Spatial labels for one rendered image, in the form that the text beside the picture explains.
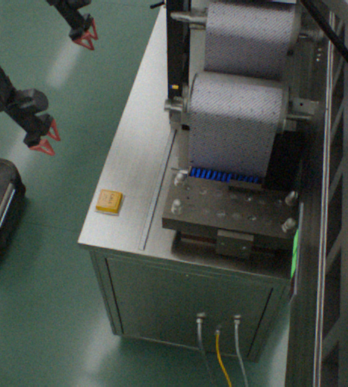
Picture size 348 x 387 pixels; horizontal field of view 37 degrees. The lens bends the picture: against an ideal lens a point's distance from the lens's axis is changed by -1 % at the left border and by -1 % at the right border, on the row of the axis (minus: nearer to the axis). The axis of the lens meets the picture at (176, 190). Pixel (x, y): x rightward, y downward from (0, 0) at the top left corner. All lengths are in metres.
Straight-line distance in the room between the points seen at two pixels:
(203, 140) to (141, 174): 0.33
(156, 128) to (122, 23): 2.04
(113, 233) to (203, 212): 0.30
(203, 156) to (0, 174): 1.40
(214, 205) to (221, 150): 0.16
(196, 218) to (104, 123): 1.73
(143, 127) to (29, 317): 1.12
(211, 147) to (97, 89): 1.91
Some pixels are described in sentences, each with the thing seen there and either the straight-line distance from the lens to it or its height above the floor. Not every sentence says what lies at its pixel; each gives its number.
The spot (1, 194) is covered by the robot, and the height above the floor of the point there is 0.24.
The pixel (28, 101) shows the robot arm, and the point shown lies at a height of 1.25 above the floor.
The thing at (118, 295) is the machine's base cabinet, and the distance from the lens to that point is 1.91.
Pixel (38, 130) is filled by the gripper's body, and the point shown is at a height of 1.14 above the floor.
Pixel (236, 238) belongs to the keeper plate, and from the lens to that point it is 1.47.
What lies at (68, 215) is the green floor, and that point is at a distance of 2.76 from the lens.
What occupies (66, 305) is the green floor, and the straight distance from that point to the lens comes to 2.52.
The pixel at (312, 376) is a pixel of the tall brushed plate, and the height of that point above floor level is 1.43.
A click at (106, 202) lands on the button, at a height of 0.92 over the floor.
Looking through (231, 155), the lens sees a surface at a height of 1.11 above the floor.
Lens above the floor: 2.28
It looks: 55 degrees down
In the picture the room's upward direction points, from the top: straight up
